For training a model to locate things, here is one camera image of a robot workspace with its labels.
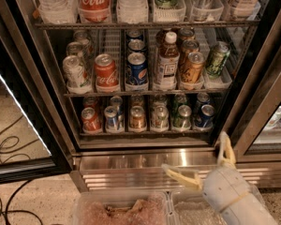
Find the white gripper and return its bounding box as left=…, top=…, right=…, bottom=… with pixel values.
left=161, top=131, right=277, bottom=225

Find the front blue can bottom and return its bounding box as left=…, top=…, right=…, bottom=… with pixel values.
left=194, top=104, right=215, bottom=129

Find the front green can bottom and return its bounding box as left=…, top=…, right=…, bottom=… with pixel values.
left=172, top=105, right=192, bottom=131

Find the green can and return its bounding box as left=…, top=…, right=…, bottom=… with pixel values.
left=172, top=105, right=192, bottom=131
left=172, top=94, right=188, bottom=111

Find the closed right fridge door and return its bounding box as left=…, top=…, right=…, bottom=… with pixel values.
left=214, top=0, right=281, bottom=164

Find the rear blue can bottom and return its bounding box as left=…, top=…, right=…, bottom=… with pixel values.
left=195, top=93, right=211, bottom=110

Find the front white can bottom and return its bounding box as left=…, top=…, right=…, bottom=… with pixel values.
left=151, top=106, right=169, bottom=132

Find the white can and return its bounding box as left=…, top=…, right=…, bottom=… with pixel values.
left=151, top=106, right=169, bottom=132
left=153, top=95, right=168, bottom=107

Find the rear green can bottom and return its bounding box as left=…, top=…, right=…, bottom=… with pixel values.
left=172, top=94, right=188, bottom=111

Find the rear white can bottom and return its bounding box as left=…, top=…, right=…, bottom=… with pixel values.
left=153, top=95, right=168, bottom=107

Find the front orange can bottom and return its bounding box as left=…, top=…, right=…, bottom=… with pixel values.
left=129, top=106, right=147, bottom=132

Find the orange can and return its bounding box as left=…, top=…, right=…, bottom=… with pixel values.
left=129, top=106, right=147, bottom=132
left=130, top=95, right=144, bottom=107

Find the front gold can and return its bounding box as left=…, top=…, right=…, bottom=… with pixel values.
left=179, top=52, right=205, bottom=90

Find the gold can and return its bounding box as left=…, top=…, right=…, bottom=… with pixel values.
left=178, top=28, right=196, bottom=42
left=179, top=52, right=205, bottom=90
left=180, top=39, right=200, bottom=64

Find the rear orange can bottom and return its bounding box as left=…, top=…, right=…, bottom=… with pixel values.
left=130, top=95, right=144, bottom=107

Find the front red bull can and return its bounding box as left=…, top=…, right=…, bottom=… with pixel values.
left=104, top=106, right=124, bottom=133

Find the red bull can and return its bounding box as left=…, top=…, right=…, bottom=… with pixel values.
left=110, top=96, right=123, bottom=114
left=104, top=106, right=124, bottom=133

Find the rear red bull can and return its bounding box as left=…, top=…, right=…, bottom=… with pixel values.
left=110, top=96, right=123, bottom=114

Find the green can middle shelf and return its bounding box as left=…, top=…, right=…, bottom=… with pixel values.
left=205, top=41, right=230, bottom=79

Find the front blue pepsi can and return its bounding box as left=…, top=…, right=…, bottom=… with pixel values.
left=125, top=52, right=149, bottom=91

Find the front red coke can bottom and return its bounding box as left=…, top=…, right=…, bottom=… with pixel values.
left=81, top=107, right=101, bottom=133

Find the red coke can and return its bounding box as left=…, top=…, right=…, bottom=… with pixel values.
left=81, top=107, right=101, bottom=133
left=82, top=97, right=99, bottom=112

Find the rear red coke can bottom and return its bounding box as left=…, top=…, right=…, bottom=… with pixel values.
left=82, top=97, right=99, bottom=112

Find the red coke can middle shelf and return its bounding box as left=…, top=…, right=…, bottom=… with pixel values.
left=95, top=53, right=119, bottom=92

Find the front white can middle shelf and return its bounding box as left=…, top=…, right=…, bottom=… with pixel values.
left=63, top=55, right=92, bottom=94

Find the white can shelf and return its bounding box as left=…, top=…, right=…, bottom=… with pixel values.
left=73, top=30, right=94, bottom=58
left=63, top=55, right=92, bottom=94
left=67, top=41, right=84, bottom=60

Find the open glass fridge door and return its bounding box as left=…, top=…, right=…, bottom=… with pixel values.
left=0, top=0, right=73, bottom=185

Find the large coke bottle top shelf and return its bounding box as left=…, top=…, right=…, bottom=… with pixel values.
left=79, top=0, right=111, bottom=23

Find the clear bin with bubble wrap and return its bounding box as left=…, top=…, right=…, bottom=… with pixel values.
left=169, top=181, right=275, bottom=225

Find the tea bottle white cap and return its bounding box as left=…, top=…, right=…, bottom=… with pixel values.
left=155, top=31, right=180, bottom=90

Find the clear bin with pink wrap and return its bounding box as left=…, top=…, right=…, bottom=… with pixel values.
left=72, top=189, right=170, bottom=225

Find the clear water bottle centre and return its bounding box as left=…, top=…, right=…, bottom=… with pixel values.
left=116, top=0, right=149, bottom=23

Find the clear water bottle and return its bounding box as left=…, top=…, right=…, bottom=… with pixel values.
left=116, top=0, right=149, bottom=23
left=38, top=0, right=78, bottom=24

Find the clear water bottle left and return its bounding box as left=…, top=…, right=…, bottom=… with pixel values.
left=38, top=0, right=78, bottom=24

